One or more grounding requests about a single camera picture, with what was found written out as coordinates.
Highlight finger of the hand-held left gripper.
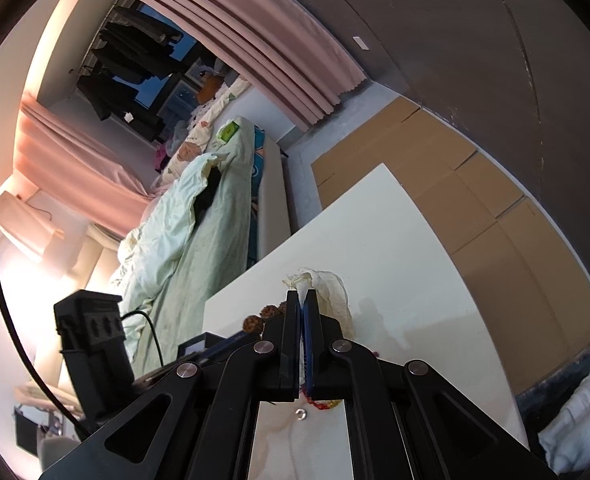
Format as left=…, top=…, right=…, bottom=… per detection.
left=135, top=332, right=256, bottom=393

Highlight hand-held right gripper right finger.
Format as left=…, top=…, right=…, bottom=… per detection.
left=301, top=289, right=558, bottom=480

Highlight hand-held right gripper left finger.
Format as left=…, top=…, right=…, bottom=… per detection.
left=39, top=289, right=302, bottom=480

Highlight brown bead bracelet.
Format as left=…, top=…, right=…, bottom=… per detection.
left=242, top=302, right=288, bottom=337

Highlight white plastic bag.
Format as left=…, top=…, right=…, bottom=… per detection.
left=281, top=266, right=356, bottom=396

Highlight red bead string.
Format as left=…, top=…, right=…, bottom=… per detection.
left=299, top=385, right=346, bottom=412

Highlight white table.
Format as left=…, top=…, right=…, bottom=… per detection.
left=204, top=162, right=530, bottom=480

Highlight white bed base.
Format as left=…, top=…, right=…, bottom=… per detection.
left=256, top=137, right=296, bottom=262

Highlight green bed sheet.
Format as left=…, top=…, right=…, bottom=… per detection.
left=120, top=116, right=264, bottom=367

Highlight pale green duvet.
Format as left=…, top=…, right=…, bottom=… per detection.
left=107, top=152, right=226, bottom=313

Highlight blue printed mattress cover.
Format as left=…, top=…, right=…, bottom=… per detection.
left=246, top=124, right=268, bottom=267

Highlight black garment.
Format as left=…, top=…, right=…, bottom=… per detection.
left=194, top=166, right=224, bottom=222

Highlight pink curtain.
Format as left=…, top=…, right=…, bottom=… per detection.
left=82, top=0, right=369, bottom=134
left=17, top=92, right=156, bottom=241

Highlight flattened brown cardboard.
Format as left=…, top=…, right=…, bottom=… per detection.
left=311, top=96, right=590, bottom=397

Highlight colourful clothes pile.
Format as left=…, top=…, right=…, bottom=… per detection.
left=153, top=119, right=192, bottom=172

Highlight bear printed blanket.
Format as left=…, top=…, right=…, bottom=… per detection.
left=159, top=79, right=252, bottom=182

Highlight orange plush toy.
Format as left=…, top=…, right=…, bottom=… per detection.
left=195, top=76, right=224, bottom=104

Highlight white crumpled cloth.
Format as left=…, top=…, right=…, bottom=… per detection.
left=537, top=357, right=590, bottom=476

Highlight dark hanging clothes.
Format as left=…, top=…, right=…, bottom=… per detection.
left=77, top=4, right=186, bottom=142

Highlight thin black cable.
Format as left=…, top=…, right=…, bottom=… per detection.
left=119, top=310, right=166, bottom=367

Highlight white wall air conditioner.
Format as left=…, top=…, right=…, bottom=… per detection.
left=0, top=191, right=66, bottom=262

